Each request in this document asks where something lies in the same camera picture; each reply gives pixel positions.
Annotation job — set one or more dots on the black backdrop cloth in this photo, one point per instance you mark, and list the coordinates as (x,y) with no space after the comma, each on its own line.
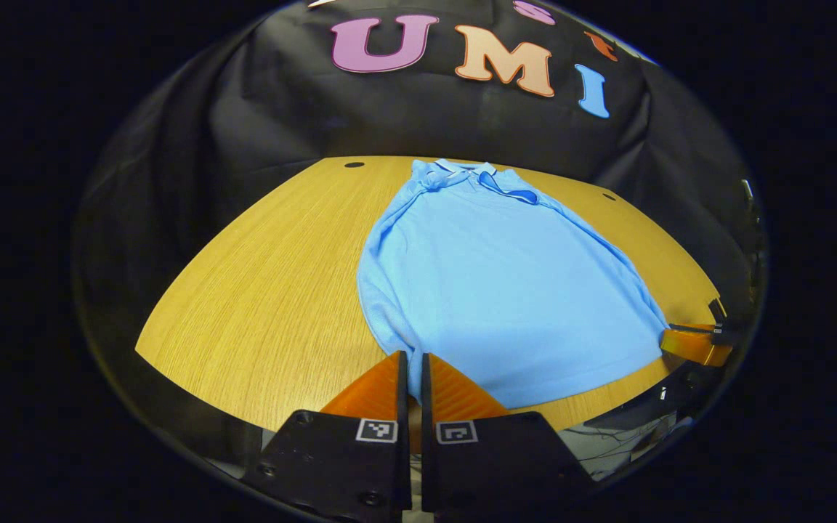
(259,116)

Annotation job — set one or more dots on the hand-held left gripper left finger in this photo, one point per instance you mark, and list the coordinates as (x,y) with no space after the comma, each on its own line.
(403,396)

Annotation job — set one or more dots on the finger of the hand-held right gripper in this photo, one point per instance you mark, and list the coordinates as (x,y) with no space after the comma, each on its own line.
(694,349)

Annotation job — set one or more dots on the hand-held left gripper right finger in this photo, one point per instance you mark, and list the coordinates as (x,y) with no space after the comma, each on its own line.
(426,396)

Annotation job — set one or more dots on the dark metal stand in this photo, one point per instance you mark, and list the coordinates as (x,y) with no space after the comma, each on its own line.
(753,232)

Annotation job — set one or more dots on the light blue T-shirt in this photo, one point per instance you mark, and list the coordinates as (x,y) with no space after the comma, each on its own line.
(506,290)

